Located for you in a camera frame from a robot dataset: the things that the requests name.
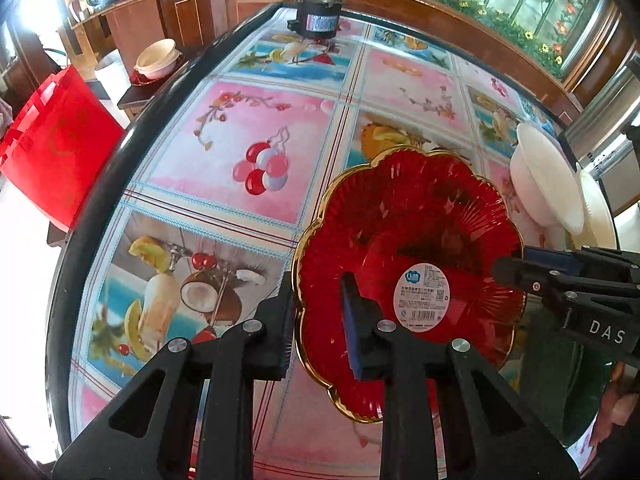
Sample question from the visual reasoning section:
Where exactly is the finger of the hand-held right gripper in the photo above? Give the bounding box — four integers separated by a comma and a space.
523, 245, 640, 281
491, 256, 571, 295

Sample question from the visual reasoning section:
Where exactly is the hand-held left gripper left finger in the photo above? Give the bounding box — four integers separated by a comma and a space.
52, 271, 296, 480

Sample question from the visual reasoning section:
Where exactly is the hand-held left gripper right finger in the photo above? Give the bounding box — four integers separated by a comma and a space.
340, 275, 584, 480

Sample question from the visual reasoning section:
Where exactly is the cream round plate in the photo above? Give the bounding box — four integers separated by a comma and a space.
575, 170, 617, 251

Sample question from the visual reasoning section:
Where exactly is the red gold-rimmed scalloped plate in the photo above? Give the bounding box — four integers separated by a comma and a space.
290, 146, 527, 423

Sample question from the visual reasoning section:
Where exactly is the white bowl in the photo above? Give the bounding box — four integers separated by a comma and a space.
509, 121, 586, 235

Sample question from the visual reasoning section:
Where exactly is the stainless steel thermos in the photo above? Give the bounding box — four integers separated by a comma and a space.
570, 67, 640, 216

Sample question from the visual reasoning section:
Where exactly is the printed fruit tablecloth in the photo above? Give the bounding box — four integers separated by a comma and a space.
70, 5, 616, 480

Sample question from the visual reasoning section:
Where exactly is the dark wooden stool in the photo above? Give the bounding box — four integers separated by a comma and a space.
117, 79, 172, 122

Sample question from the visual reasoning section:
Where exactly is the cream stacked bowl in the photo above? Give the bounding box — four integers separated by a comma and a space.
136, 38, 177, 67
134, 57, 180, 81

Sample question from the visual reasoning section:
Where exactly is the red shopping bag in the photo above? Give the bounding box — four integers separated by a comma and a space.
0, 65, 126, 233

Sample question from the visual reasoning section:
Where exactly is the black electric motor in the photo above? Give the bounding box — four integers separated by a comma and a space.
286, 0, 346, 41

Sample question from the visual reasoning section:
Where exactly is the wooden sideboard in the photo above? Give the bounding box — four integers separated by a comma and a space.
65, 0, 586, 116

